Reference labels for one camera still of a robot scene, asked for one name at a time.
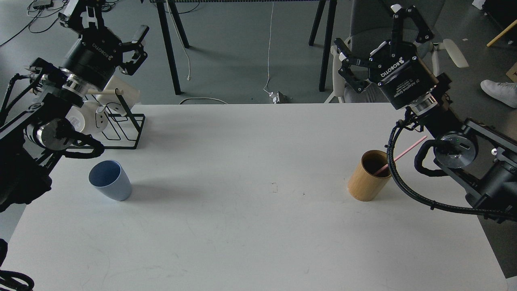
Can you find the grey office chair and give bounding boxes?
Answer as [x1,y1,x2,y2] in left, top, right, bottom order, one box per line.
[326,0,468,103]

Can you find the pink chopstick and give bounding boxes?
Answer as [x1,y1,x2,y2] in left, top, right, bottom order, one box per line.
[373,135,428,176]

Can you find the blue cup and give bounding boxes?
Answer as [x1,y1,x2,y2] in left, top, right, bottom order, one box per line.
[88,160,132,201]

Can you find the black floor cables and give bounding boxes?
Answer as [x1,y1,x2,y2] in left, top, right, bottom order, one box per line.
[0,0,118,48]

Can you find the bamboo cup holder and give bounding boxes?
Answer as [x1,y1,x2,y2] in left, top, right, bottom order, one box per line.
[347,150,391,201]

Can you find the white cable with plug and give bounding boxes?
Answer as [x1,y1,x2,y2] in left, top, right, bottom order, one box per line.
[263,2,288,104]

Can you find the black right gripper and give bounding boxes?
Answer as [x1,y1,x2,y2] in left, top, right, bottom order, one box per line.
[334,4,439,111]

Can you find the wooden dowel rod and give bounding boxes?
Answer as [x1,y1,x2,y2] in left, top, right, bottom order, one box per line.
[87,89,124,95]

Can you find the wooden stick on floor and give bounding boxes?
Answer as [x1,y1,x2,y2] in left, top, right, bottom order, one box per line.
[486,28,517,47]

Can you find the black wire dish rack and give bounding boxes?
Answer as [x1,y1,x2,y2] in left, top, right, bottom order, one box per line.
[85,94,146,150]

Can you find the white container behind rack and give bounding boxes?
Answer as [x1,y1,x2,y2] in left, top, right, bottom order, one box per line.
[104,76,141,107]

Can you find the white cup on rack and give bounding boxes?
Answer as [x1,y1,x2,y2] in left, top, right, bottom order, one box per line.
[66,101,108,135]

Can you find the black table legs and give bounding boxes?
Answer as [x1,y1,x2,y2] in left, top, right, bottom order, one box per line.
[139,0,338,96]

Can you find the white sneaker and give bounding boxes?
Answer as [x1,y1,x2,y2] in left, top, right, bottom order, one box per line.
[480,80,517,109]

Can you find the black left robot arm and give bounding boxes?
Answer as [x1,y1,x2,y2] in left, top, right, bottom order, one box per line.
[1,0,149,211]

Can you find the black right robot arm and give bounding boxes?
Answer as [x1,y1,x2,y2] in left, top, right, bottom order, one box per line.
[334,0,516,223]

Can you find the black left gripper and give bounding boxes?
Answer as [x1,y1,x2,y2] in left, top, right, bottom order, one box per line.
[59,0,149,88]

